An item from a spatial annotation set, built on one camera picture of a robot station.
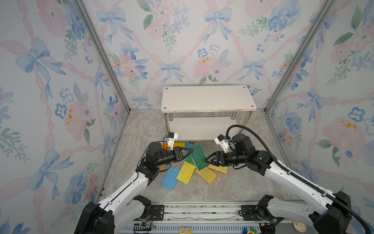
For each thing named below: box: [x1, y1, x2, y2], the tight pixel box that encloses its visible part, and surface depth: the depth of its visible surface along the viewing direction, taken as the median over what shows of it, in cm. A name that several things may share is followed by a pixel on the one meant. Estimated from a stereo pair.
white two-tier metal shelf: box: [161, 85, 258, 141], surface depth 84 cm
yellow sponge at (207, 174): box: [195, 167, 218, 185], surface depth 87 cm
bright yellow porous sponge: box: [175, 160, 196, 186], surface depth 87 cm
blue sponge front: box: [160, 166, 181, 191], surface depth 85 cm
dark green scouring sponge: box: [190, 144, 210, 172], surface depth 72 cm
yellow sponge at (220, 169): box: [207, 164, 228, 176], surface depth 89 cm
